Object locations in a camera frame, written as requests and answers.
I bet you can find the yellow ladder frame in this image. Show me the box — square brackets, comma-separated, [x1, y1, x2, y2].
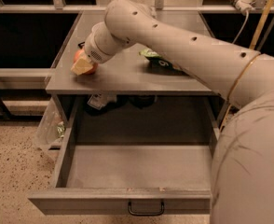
[219, 0, 274, 131]

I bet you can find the grey open drawer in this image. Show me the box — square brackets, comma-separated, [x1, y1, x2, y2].
[29, 96, 216, 215]

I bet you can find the red apple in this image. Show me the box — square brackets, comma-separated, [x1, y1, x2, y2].
[71, 49, 98, 75]

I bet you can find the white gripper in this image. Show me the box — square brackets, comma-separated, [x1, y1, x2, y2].
[71, 22, 127, 76]

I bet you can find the clear plastic bag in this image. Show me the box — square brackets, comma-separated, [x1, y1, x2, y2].
[34, 99, 65, 151]

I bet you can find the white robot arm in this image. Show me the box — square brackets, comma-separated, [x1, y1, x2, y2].
[72, 0, 274, 224]

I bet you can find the white label tag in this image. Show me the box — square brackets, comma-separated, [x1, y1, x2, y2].
[88, 94, 116, 110]

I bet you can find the black drawer handle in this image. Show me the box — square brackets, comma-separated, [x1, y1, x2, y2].
[128, 202, 165, 217]

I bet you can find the small black snack packet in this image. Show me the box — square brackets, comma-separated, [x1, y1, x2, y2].
[78, 42, 85, 48]

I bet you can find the green chip bag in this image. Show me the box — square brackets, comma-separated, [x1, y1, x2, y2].
[139, 49, 182, 72]

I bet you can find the white power cable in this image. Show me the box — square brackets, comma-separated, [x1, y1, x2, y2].
[231, 9, 250, 45]

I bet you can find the grey counter cabinet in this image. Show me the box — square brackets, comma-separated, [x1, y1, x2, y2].
[46, 10, 226, 119]

